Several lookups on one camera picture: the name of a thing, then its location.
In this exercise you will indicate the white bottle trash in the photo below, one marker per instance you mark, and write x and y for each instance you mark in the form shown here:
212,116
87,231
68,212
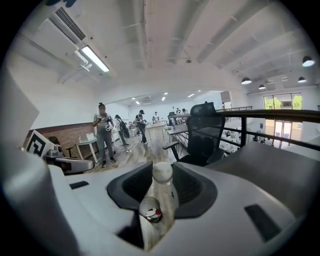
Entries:
163,172

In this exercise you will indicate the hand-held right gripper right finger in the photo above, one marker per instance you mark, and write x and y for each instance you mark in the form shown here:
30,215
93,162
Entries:
225,212

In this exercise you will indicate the black metal railing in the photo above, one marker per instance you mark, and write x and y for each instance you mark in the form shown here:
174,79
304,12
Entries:
275,113

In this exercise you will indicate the black mesh office chair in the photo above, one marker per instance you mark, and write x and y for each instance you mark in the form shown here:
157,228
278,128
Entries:
203,135

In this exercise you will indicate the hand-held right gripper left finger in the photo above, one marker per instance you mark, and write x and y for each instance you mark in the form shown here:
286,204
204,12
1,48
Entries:
100,195

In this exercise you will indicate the long wooden work table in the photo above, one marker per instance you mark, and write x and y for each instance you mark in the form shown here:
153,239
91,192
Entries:
155,126

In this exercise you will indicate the rectangular ceiling light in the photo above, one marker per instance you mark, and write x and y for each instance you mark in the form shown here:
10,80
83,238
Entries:
95,58

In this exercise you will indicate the white side table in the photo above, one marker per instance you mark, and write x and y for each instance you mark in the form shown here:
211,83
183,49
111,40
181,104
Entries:
86,145

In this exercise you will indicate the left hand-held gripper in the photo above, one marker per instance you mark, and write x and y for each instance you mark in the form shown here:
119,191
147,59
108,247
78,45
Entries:
37,145

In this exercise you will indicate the black pendant lamp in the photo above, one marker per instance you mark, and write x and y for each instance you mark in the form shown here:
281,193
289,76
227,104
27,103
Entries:
246,80
262,86
308,61
302,79

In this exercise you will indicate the glass entrance door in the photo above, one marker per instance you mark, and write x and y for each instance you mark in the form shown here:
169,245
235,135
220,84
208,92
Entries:
282,130

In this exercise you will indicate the ceiling air vent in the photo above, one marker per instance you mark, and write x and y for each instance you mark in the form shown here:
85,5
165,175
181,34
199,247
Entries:
70,23

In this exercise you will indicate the dark trestle desk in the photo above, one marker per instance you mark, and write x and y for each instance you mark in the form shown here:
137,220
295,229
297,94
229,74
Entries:
177,130

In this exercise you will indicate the clear plastic cup trash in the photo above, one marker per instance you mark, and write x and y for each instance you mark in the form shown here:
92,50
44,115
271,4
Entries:
150,210

